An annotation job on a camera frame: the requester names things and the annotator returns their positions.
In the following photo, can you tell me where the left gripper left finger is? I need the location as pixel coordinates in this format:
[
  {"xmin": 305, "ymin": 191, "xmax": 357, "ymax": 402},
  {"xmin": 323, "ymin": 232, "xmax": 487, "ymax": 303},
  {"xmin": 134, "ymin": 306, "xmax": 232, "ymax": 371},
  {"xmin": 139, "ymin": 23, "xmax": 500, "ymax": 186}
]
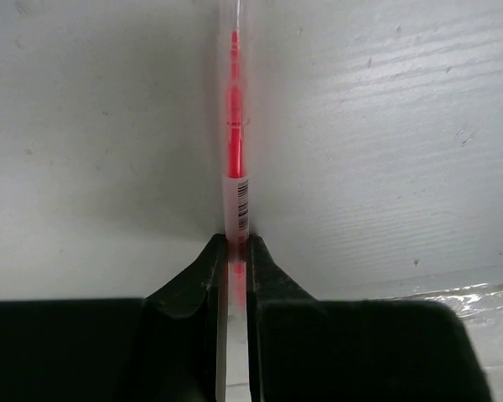
[{"xmin": 0, "ymin": 234, "xmax": 227, "ymax": 401}]

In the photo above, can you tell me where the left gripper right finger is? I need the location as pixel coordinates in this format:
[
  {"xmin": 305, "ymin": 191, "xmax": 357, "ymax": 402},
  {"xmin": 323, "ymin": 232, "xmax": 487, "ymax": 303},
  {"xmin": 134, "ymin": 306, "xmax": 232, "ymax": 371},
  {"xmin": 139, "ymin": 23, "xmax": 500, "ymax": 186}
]
[{"xmin": 246, "ymin": 235, "xmax": 490, "ymax": 401}]

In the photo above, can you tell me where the pink red pen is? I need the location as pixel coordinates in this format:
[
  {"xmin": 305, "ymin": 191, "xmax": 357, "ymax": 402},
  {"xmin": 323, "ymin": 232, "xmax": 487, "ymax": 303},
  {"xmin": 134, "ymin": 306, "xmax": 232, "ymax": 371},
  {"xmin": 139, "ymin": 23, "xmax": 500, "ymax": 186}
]
[{"xmin": 217, "ymin": 1, "xmax": 252, "ymax": 401}]

